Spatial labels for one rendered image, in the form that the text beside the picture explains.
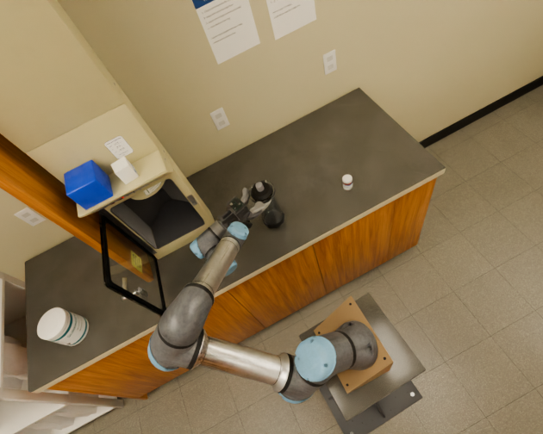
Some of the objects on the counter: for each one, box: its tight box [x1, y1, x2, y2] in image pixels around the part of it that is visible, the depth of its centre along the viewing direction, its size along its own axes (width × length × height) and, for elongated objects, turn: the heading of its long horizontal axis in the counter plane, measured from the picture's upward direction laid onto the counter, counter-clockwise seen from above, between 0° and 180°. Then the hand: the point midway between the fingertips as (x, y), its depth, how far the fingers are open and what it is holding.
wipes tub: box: [37, 307, 89, 346], centre depth 148 cm, size 13×13×15 cm
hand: (262, 195), depth 140 cm, fingers closed on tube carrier, 9 cm apart
